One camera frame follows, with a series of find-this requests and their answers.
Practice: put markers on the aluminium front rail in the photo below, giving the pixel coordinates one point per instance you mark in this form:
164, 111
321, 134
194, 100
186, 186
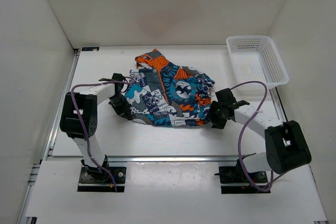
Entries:
200, 158

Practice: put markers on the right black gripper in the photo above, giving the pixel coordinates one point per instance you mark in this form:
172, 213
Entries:
218, 124

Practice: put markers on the colourful patterned shorts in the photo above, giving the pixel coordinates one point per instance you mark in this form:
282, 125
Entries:
166, 94

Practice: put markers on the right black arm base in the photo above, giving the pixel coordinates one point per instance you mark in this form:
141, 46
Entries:
247, 176

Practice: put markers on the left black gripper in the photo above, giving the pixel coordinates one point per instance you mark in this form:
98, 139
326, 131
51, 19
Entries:
122, 111

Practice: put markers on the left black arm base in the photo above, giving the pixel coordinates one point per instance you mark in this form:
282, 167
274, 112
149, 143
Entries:
92, 179

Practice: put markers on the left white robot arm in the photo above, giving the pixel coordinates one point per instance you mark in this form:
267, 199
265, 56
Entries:
79, 117

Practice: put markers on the white perforated plastic basket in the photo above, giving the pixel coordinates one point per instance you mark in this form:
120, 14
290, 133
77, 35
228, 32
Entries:
256, 58

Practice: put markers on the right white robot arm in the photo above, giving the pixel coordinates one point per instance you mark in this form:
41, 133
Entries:
285, 144

